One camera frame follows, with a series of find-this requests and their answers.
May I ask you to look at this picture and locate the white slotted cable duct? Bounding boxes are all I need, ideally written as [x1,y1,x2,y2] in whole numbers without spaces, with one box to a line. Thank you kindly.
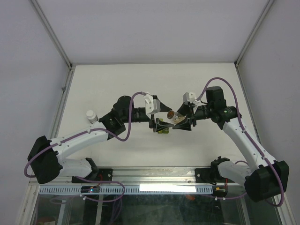
[39,184,213,195]

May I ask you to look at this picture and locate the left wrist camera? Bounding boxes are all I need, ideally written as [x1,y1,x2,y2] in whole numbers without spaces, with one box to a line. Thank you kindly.
[143,93,161,118]

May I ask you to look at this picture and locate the clear bottle orange pills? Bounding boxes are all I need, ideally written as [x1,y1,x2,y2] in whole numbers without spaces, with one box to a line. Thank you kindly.
[169,111,185,124]

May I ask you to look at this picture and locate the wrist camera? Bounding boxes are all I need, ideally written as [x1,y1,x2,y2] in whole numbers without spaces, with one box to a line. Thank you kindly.
[143,93,161,118]
[183,92,199,105]

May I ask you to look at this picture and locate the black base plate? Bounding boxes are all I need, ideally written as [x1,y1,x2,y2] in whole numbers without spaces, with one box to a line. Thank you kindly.
[83,168,113,183]
[194,167,235,185]

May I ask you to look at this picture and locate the green pill box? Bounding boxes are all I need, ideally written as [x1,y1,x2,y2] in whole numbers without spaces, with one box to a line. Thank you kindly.
[158,127,169,134]

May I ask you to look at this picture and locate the aluminium mounting rail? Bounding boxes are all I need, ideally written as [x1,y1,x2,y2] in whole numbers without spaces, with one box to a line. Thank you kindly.
[29,165,282,187]

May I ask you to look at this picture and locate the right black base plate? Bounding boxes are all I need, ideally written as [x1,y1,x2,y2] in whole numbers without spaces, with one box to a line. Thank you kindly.
[194,167,235,185]

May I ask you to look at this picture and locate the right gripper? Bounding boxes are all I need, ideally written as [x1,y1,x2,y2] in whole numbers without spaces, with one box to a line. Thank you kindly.
[171,103,213,131]

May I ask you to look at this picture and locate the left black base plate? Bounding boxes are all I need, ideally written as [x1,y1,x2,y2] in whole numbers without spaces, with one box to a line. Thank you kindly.
[83,168,113,183]

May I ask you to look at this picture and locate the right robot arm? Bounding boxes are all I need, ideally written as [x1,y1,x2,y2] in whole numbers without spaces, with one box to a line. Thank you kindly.
[174,86,289,202]

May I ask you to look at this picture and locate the white cap pill bottle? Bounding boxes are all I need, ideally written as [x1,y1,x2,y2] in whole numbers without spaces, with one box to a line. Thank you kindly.
[86,110,98,124]

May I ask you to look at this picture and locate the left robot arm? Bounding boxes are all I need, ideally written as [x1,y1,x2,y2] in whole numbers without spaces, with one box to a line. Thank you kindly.
[26,92,172,184]

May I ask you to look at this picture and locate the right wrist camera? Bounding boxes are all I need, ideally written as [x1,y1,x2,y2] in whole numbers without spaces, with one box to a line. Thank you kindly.
[183,92,199,105]

